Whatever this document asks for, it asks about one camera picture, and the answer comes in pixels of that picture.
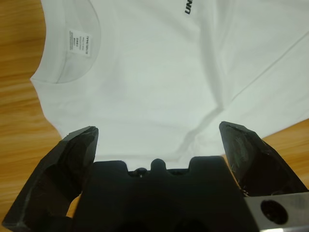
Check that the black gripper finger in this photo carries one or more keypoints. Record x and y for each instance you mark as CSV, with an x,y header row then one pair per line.
x,y
48,188
253,164

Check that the white t-shirt with black logo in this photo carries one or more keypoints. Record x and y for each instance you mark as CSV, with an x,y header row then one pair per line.
x,y
157,72

